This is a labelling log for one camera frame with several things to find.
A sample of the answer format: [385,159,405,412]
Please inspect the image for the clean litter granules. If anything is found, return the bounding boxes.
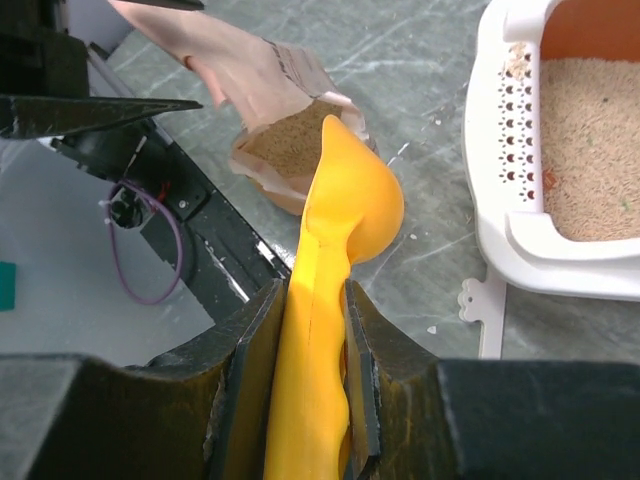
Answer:
[540,59,639,241]

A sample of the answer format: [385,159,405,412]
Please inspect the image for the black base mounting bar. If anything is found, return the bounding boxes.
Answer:
[49,120,290,305]

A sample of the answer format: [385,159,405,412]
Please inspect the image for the teal object on floor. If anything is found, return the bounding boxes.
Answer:
[0,262,17,312]

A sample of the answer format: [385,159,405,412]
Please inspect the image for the pink cat litter bag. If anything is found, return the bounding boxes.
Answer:
[111,1,376,216]

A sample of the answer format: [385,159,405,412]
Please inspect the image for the cream orange litter box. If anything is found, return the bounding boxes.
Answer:
[462,1,639,302]

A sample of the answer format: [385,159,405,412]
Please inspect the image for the yellow plastic litter scoop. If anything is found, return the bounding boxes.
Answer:
[263,116,404,480]

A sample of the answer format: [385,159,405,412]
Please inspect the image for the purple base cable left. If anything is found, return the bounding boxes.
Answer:
[102,178,185,306]

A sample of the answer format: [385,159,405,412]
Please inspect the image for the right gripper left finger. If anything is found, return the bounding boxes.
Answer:
[1,280,285,479]

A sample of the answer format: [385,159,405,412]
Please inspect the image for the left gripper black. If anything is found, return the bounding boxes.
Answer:
[1,0,204,140]

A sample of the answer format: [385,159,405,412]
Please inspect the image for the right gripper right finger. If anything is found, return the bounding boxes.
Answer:
[345,281,639,479]

